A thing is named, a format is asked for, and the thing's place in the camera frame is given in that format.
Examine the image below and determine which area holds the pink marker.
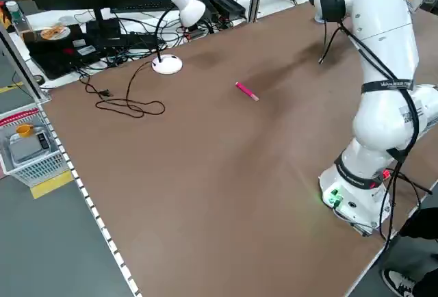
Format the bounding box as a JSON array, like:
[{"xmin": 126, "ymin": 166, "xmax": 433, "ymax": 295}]
[{"xmin": 235, "ymin": 81, "xmax": 260, "ymax": 102}]

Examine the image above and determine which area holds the white desk lamp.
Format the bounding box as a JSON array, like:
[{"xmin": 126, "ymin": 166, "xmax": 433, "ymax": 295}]
[{"xmin": 151, "ymin": 0, "xmax": 207, "ymax": 75}]

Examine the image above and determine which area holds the black power supply box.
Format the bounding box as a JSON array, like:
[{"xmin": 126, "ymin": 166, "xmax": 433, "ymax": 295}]
[{"xmin": 207, "ymin": 0, "xmax": 248, "ymax": 18}]

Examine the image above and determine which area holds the white toothed edge strip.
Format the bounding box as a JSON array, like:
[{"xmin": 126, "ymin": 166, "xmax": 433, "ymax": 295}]
[{"xmin": 36, "ymin": 103, "xmax": 144, "ymax": 297}]

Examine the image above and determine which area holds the black keyboard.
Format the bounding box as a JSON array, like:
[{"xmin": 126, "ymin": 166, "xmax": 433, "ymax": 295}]
[{"xmin": 109, "ymin": 0, "xmax": 181, "ymax": 13}]

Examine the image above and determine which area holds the small black remote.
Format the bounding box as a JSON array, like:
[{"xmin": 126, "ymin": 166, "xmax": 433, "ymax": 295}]
[{"xmin": 36, "ymin": 131, "xmax": 51, "ymax": 150}]

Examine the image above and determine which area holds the white plastic basket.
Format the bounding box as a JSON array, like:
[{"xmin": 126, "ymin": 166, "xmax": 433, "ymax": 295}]
[{"xmin": 0, "ymin": 103, "xmax": 66, "ymax": 188}]

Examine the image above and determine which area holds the black equipment case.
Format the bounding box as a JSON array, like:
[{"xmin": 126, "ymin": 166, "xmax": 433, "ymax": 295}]
[{"xmin": 25, "ymin": 23, "xmax": 102, "ymax": 79}]

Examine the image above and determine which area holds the grey scale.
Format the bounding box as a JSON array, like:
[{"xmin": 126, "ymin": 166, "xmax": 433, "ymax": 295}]
[{"xmin": 5, "ymin": 128, "xmax": 58, "ymax": 167}]

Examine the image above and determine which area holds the disc with orange print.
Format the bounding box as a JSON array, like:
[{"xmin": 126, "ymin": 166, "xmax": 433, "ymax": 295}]
[{"xmin": 39, "ymin": 25, "xmax": 72, "ymax": 41}]

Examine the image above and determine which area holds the yellow cup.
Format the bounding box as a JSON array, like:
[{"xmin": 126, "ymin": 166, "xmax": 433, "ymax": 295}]
[{"xmin": 16, "ymin": 123, "xmax": 34, "ymax": 140}]

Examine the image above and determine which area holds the person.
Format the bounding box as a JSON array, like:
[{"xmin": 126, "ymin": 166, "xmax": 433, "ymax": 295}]
[{"xmin": 381, "ymin": 207, "xmax": 438, "ymax": 297}]

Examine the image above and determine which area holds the clear bottle white cap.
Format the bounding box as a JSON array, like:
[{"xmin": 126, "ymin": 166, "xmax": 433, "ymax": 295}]
[{"xmin": 5, "ymin": 1, "xmax": 30, "ymax": 34}]

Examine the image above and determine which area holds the black lamp cable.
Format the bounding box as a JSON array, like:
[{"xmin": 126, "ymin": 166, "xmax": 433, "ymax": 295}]
[{"xmin": 79, "ymin": 60, "xmax": 166, "ymax": 119}]

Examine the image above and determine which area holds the black base cable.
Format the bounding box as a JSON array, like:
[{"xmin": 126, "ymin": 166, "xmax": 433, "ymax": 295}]
[{"xmin": 378, "ymin": 159, "xmax": 434, "ymax": 243}]

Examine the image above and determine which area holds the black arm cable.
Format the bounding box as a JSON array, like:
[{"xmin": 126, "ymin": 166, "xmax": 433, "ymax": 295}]
[{"xmin": 317, "ymin": 21, "xmax": 422, "ymax": 161}]

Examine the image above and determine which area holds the aluminium frame leg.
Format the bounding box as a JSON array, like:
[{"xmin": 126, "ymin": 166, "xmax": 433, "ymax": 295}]
[{"xmin": 0, "ymin": 23, "xmax": 53, "ymax": 102}]

